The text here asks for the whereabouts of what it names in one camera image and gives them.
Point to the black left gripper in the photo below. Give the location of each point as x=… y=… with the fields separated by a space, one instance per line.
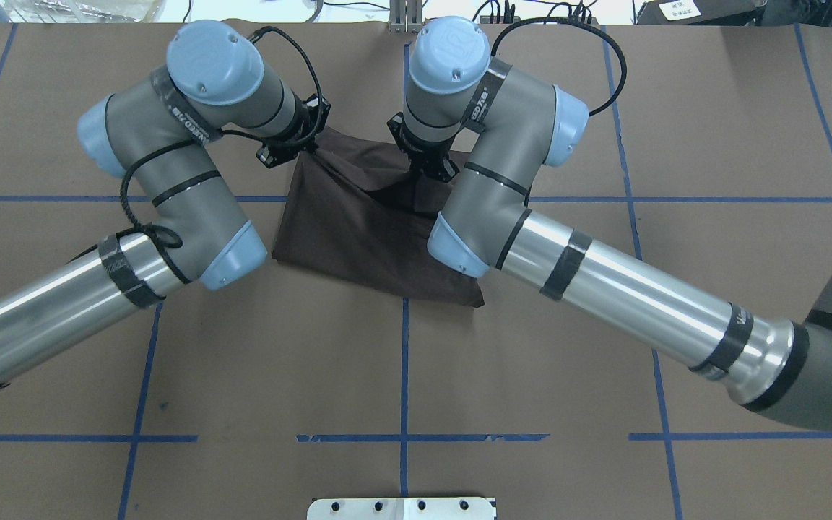
x=303 y=127

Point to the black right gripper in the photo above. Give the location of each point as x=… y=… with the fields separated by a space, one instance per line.
x=425 y=153

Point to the dark brown t-shirt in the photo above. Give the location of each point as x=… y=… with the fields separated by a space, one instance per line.
x=355 y=211

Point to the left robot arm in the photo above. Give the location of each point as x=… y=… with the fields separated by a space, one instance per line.
x=184 y=222

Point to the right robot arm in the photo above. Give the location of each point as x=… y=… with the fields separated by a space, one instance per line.
x=474 y=119

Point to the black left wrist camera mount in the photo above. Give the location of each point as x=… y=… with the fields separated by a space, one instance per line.
x=273 y=155

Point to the aluminium frame post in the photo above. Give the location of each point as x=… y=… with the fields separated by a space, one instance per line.
x=406 y=16

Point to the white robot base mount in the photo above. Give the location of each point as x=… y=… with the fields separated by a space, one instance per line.
x=458 y=507

